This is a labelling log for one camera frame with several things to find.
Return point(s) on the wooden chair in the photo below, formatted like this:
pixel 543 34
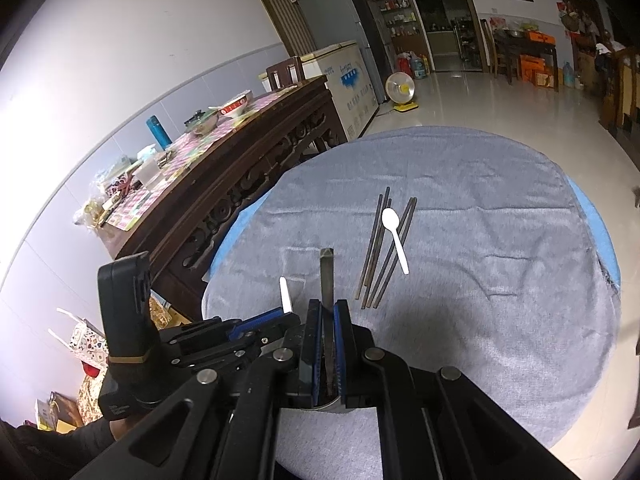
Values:
pixel 285 72

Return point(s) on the dark wooden side table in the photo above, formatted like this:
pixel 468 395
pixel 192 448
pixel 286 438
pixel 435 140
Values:
pixel 520 47

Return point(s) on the white electric fan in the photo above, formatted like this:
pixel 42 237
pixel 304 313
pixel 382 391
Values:
pixel 401 87

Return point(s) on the white plastic container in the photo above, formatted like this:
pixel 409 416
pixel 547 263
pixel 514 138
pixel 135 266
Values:
pixel 148 172

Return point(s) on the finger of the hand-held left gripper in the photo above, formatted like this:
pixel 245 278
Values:
pixel 215 355
pixel 260 322

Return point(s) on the red and white bowl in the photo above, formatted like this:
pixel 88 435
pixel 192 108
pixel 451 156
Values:
pixel 236 105

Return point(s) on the orange cardboard box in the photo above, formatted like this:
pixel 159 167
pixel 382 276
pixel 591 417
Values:
pixel 533 67

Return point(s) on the small blue water jug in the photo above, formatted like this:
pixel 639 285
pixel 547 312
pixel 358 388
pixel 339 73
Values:
pixel 568 74

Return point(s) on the dark wooden chopstick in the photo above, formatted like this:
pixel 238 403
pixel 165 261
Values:
pixel 377 237
pixel 380 280
pixel 370 245
pixel 374 272
pixel 327 280
pixel 386 280

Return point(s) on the blue thermos bottle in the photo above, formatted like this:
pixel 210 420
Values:
pixel 159 132

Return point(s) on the grey refrigerator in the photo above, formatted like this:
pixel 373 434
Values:
pixel 340 15

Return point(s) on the pink chequered tablecloth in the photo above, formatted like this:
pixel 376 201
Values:
pixel 200 147

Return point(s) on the white chest freezer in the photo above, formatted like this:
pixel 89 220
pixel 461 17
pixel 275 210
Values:
pixel 350 85

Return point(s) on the wooden stair railing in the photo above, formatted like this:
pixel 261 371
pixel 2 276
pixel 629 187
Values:
pixel 622 90

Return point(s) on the white plastic spoon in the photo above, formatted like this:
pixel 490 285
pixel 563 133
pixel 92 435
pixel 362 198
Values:
pixel 285 295
pixel 397 245

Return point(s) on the grey cloth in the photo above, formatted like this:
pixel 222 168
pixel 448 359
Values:
pixel 475 260

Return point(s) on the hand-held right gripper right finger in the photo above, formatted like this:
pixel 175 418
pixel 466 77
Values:
pixel 344 355

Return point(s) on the patterned gift bag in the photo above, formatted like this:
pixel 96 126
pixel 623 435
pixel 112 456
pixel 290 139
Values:
pixel 82 342

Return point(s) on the blue table cover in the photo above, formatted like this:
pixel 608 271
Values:
pixel 600 230

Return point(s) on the glass bowl with lid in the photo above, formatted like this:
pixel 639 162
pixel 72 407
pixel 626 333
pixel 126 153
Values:
pixel 201 121

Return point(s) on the person's left forearm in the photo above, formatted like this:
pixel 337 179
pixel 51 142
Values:
pixel 50 452

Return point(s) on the glass door shelf cabinet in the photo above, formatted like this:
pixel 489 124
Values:
pixel 425 15

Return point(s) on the carved dark wooden table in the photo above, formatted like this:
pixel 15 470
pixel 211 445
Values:
pixel 225 195

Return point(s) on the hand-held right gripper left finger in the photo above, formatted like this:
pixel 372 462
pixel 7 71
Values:
pixel 315 355

